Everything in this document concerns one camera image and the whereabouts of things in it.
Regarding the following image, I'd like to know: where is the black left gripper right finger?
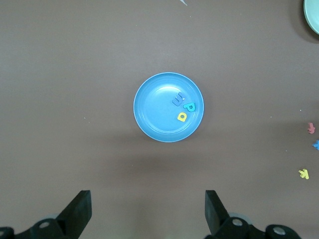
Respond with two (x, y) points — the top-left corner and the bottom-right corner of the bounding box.
(205, 190), (269, 239)

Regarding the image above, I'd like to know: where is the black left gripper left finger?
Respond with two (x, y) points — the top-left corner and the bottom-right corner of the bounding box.
(17, 190), (92, 239)

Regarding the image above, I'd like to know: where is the teal foam letter p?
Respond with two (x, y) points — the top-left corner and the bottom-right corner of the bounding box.
(183, 101), (196, 113)

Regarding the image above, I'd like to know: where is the blue foam letter m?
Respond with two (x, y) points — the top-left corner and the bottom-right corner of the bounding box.
(171, 92), (186, 107)

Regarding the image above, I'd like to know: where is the blue plate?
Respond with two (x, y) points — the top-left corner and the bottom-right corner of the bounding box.
(133, 72), (205, 143)

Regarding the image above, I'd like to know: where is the brown table cover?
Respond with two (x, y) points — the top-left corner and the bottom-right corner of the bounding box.
(0, 0), (319, 239)

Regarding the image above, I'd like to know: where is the pale green plate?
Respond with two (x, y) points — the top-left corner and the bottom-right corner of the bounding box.
(303, 0), (319, 35)

